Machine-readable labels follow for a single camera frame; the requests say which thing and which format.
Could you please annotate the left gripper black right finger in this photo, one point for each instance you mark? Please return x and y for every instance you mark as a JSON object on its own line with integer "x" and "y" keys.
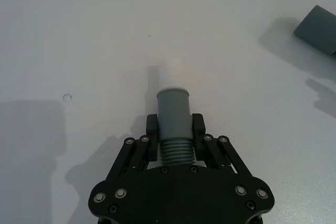
{"x": 199, "y": 140}

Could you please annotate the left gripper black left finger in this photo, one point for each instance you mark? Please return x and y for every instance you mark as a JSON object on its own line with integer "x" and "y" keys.
{"x": 152, "y": 140}

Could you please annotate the grey threaded pipe fitting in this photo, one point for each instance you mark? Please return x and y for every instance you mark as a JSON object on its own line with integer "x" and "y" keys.
{"x": 173, "y": 113}

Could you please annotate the grey angled pipe fitting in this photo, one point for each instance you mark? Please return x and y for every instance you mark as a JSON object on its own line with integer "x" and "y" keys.
{"x": 316, "y": 30}

